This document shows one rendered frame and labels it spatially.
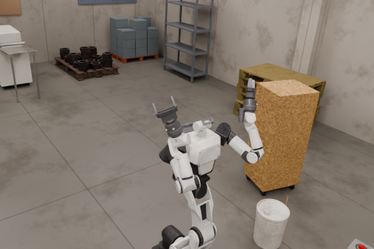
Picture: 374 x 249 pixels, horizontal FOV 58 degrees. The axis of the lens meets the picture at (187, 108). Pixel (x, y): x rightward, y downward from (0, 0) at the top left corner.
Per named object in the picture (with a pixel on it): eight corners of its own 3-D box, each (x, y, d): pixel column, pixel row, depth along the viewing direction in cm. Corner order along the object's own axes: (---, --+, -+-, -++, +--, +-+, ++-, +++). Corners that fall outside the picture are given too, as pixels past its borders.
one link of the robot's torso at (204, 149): (161, 168, 238) (162, 123, 224) (197, 154, 258) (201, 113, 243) (186, 190, 217) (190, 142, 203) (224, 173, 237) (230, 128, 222)
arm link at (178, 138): (164, 133, 185) (171, 151, 189) (181, 130, 181) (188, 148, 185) (170, 124, 195) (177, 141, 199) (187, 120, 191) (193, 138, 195)
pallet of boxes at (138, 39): (144, 52, 940) (144, 15, 898) (158, 58, 890) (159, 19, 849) (111, 56, 880) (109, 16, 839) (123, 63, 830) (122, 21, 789)
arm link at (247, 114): (259, 106, 218) (257, 123, 218) (254, 106, 228) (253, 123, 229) (241, 105, 217) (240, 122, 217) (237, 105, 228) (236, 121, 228)
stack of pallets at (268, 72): (316, 129, 554) (328, 80, 520) (286, 142, 507) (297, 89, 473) (261, 104, 638) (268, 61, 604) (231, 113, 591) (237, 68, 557)
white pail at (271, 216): (266, 223, 344) (273, 185, 325) (290, 241, 323) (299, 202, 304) (244, 236, 326) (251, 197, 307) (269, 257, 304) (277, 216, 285)
